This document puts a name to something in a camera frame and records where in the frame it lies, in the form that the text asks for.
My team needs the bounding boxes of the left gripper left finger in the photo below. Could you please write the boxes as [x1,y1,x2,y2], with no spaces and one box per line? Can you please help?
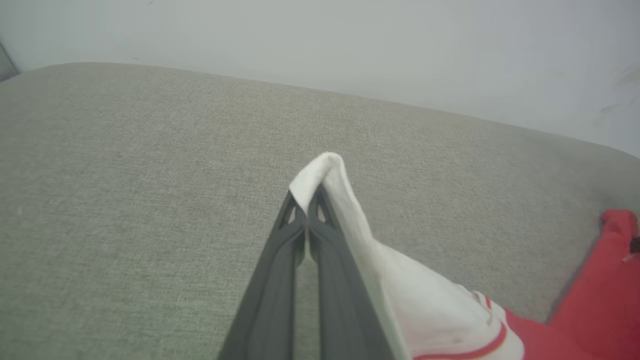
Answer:
[217,191,307,360]

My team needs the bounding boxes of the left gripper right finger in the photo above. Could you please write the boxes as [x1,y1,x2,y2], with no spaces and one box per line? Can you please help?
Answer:
[306,184,397,360]

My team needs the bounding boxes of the red and white garment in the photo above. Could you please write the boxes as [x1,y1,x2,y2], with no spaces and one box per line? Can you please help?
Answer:
[289,151,640,360]

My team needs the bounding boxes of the grey fabric sofa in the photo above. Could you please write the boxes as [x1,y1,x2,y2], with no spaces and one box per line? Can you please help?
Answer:
[0,62,640,360]

